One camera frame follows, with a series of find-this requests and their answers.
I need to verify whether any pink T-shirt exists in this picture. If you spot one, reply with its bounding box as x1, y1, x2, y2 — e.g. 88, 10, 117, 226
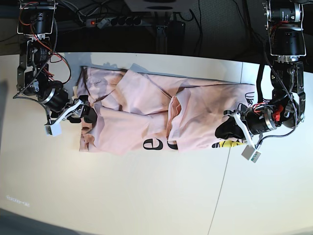
76, 67, 255, 155

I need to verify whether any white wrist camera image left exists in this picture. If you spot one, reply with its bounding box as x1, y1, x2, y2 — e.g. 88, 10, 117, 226
45, 123, 62, 137

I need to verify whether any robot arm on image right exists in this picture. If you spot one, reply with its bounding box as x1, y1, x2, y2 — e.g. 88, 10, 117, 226
215, 0, 308, 148

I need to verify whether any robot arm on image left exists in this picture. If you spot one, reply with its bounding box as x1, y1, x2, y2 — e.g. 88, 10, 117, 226
13, 0, 97, 129

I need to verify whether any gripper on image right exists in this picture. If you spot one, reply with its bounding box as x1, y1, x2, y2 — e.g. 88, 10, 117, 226
215, 104, 276, 149

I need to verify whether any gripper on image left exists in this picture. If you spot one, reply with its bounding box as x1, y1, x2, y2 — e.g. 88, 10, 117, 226
41, 88, 97, 124

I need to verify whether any aluminium table leg post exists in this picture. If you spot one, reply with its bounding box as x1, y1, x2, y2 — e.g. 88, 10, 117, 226
156, 26, 167, 54

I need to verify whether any black power strip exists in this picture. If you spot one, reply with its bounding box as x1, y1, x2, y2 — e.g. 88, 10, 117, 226
86, 16, 144, 29

